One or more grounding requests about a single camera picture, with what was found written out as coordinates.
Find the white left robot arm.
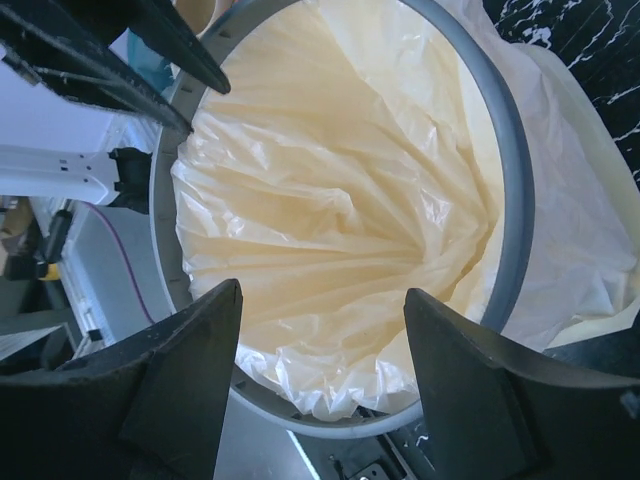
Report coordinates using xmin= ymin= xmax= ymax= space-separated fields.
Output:
xmin=1 ymin=1 xmax=231 ymax=214

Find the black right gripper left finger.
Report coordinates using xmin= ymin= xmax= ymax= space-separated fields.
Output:
xmin=1 ymin=279 xmax=243 ymax=479

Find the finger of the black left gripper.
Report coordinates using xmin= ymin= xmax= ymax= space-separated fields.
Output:
xmin=129 ymin=0 xmax=231 ymax=95
xmin=1 ymin=1 xmax=190 ymax=133

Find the clear blue plastic tub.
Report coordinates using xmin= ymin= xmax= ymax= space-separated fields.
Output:
xmin=127 ymin=30 xmax=174 ymax=98

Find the yellow trash bin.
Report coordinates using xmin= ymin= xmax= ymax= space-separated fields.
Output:
xmin=518 ymin=44 xmax=639 ymax=348

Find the yellow white mug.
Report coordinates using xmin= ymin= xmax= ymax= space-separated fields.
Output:
xmin=173 ymin=0 xmax=234 ymax=38

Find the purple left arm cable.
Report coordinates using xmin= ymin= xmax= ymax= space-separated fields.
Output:
xmin=89 ymin=204 xmax=156 ymax=326

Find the detached white trash bag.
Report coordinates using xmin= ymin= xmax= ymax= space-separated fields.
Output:
xmin=171 ymin=1 xmax=639 ymax=423

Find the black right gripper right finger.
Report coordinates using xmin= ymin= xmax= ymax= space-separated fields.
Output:
xmin=404 ymin=289 xmax=639 ymax=479

